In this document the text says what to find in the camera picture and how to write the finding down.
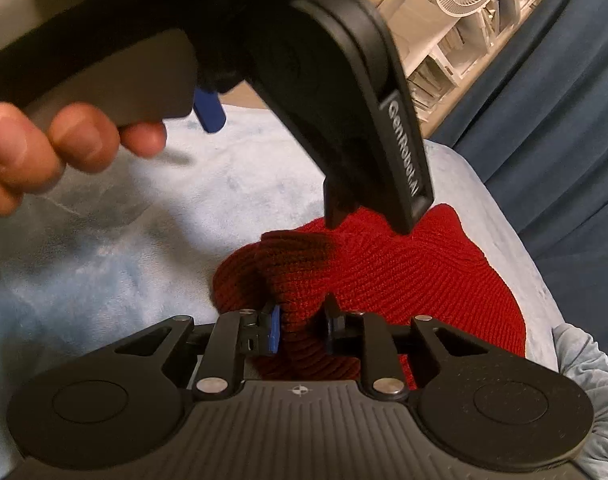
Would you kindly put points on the light blue bed sheet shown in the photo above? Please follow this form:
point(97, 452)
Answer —
point(133, 240)

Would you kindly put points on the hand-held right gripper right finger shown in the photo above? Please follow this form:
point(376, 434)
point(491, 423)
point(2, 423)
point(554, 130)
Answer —
point(335, 332)

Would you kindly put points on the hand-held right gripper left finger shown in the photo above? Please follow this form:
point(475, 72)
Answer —
point(273, 331)

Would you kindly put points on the grey-blue fleece blanket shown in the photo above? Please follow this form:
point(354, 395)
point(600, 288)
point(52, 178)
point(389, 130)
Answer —
point(594, 390)

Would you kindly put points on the red knit sweater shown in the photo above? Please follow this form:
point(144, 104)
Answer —
point(384, 285)

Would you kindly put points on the dark blue curtain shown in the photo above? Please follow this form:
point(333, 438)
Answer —
point(559, 125)

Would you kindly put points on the person's left hand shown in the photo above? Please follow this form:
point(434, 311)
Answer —
point(18, 155)

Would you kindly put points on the white plastic drawer shelf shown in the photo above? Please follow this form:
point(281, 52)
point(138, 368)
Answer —
point(434, 65)

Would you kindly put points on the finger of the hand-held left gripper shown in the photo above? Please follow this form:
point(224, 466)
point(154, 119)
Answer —
point(210, 111)
point(338, 205)

